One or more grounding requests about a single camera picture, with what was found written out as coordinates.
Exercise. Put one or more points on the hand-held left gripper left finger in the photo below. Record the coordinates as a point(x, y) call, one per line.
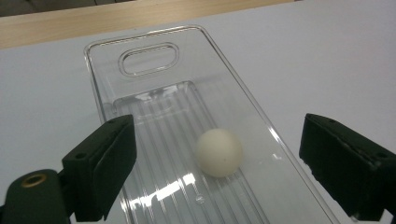
point(102, 165)

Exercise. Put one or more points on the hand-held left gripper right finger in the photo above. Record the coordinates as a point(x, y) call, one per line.
point(351, 168)

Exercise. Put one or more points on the clear plastic container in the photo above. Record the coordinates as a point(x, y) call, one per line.
point(174, 102)

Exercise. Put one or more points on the white egg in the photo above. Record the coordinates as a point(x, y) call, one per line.
point(219, 152)

